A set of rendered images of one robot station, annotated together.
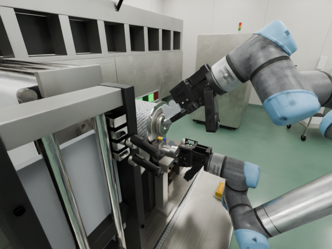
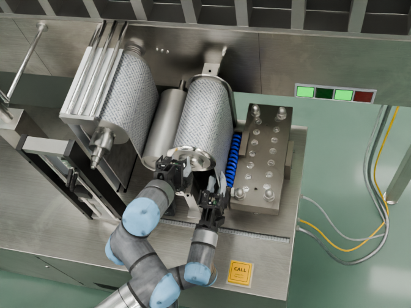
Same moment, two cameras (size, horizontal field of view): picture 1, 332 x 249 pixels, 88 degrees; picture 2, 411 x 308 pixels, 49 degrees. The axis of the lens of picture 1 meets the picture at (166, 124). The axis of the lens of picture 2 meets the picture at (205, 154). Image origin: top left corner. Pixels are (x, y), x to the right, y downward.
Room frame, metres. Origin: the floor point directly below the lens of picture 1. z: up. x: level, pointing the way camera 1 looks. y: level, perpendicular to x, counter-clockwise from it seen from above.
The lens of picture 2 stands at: (0.53, -0.64, 2.42)
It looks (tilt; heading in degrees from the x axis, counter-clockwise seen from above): 60 degrees down; 87
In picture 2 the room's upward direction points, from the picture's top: 16 degrees counter-clockwise
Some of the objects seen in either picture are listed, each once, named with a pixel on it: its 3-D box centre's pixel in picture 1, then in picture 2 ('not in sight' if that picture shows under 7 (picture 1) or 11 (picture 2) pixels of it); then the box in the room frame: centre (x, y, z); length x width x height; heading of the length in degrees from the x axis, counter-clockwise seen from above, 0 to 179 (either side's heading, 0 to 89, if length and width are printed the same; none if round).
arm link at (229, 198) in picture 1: (235, 197); (199, 272); (0.43, -0.24, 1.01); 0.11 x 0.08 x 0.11; 176
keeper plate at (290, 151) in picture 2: not in sight; (289, 160); (0.85, 0.04, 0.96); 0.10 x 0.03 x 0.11; 60
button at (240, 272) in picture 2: (225, 191); (240, 272); (0.55, -0.26, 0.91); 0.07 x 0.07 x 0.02; 60
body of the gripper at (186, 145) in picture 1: (194, 155); (210, 212); (0.52, -0.10, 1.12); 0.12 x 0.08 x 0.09; 60
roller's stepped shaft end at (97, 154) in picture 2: not in sight; (95, 159); (0.27, 0.07, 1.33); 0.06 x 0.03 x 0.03; 60
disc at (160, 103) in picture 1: (159, 122); (191, 159); (0.52, 0.02, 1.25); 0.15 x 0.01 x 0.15; 150
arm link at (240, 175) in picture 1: (239, 172); (199, 263); (0.44, -0.24, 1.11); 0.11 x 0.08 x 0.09; 60
